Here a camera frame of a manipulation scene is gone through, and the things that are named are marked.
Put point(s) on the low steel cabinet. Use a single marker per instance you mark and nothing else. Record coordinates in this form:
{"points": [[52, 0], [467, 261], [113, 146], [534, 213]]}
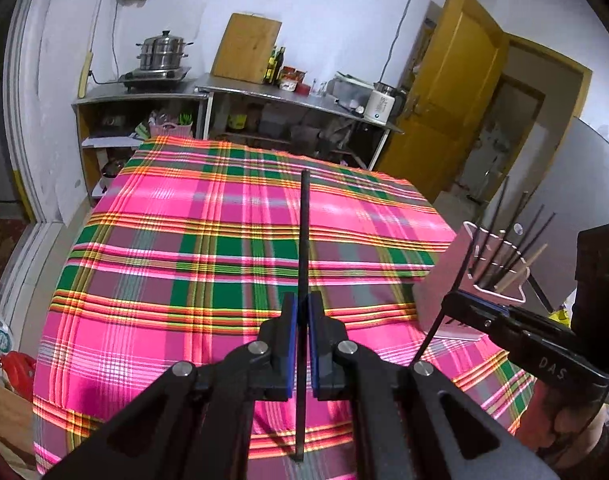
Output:
{"points": [[134, 97]]}

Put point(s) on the wooden cutting board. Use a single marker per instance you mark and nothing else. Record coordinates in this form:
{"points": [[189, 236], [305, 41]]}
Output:
{"points": [[247, 50]]}

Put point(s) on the long black chopstick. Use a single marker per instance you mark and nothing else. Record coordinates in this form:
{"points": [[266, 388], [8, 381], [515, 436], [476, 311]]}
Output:
{"points": [[303, 240], [434, 332]]}

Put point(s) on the light wooden chopstick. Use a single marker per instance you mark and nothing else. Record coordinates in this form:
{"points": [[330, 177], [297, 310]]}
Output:
{"points": [[509, 280], [526, 265]]}

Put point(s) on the bunch of black chopsticks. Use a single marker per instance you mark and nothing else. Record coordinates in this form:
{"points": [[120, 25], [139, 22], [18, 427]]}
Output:
{"points": [[514, 250]]}

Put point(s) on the clear drinking glasses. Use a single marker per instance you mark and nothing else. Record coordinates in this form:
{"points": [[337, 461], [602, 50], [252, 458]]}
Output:
{"points": [[318, 88]]}

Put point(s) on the red plastic item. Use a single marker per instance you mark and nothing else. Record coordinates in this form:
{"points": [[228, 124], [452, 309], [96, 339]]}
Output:
{"points": [[18, 375]]}

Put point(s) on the person's right hand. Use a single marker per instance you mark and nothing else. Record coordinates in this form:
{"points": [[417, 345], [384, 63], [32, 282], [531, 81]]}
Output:
{"points": [[564, 425]]}

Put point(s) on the pink plaid tablecloth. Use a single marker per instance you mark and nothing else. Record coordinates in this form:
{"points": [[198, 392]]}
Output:
{"points": [[184, 260]]}

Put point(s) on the tabletop stove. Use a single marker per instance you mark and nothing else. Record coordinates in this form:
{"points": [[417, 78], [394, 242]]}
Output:
{"points": [[154, 77]]}

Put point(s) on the dark oil bottle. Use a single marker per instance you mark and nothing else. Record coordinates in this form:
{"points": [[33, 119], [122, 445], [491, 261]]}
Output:
{"points": [[275, 67]]}

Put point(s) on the pink plastic container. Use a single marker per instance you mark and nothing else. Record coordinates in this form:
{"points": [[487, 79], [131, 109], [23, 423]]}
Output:
{"points": [[437, 300]]}

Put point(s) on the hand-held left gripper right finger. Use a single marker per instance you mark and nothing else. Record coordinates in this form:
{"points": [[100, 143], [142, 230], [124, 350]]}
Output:
{"points": [[313, 345]]}

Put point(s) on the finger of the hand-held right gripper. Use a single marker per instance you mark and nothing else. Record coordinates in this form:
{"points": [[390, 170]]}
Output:
{"points": [[477, 312]]}

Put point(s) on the yellow wooden door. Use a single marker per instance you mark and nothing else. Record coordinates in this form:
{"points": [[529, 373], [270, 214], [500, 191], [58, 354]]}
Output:
{"points": [[449, 85]]}

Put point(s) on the white electric kettle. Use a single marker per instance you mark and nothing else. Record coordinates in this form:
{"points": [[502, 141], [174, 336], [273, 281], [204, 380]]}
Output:
{"points": [[382, 105]]}

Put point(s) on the steel kitchen table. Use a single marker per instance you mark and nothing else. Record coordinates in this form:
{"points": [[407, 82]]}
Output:
{"points": [[284, 97]]}

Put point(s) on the grey board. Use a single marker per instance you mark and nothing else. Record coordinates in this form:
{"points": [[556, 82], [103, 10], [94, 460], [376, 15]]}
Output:
{"points": [[574, 175]]}

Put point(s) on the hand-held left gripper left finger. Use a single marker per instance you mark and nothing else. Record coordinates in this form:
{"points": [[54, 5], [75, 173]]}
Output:
{"points": [[290, 340]]}

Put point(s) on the pink basket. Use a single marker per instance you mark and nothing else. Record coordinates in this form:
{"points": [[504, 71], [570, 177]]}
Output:
{"points": [[170, 127]]}

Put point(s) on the clear blender jug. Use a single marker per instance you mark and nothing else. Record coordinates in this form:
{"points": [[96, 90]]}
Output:
{"points": [[352, 92]]}

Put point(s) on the steel steamer pot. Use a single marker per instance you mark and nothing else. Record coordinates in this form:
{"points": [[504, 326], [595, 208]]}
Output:
{"points": [[163, 52]]}

